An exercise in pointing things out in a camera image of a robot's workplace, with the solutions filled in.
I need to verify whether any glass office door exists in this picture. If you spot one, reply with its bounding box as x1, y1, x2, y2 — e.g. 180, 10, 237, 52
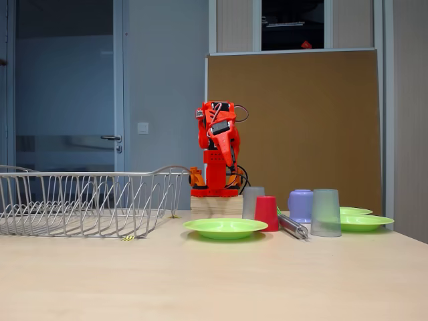
7, 0, 125, 175

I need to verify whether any purple plastic mug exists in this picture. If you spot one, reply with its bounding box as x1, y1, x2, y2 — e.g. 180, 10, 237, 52
288, 189, 314, 224

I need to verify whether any translucent grey plastic cup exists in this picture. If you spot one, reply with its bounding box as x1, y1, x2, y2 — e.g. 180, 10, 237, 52
310, 189, 342, 238
241, 186, 266, 221

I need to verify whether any green plastic plate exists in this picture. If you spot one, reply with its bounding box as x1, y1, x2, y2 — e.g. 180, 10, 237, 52
339, 214, 395, 233
183, 217, 269, 241
339, 206, 374, 216

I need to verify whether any metal wire dish rack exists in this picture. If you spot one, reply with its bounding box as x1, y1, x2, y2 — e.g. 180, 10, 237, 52
0, 164, 192, 239

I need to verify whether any brown cork board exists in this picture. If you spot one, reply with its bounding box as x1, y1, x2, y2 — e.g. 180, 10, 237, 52
204, 48, 383, 215

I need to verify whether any wooden base block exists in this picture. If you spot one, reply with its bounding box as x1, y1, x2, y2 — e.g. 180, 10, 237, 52
190, 195, 244, 215

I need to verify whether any green whisk steel handle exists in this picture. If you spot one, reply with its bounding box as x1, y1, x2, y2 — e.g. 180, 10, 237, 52
276, 206, 310, 240

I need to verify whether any black power cable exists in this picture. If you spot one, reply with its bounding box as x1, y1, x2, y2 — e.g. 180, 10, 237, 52
233, 165, 252, 195

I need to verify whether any red plastic cup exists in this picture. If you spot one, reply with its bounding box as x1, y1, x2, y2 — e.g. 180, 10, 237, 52
254, 195, 280, 233

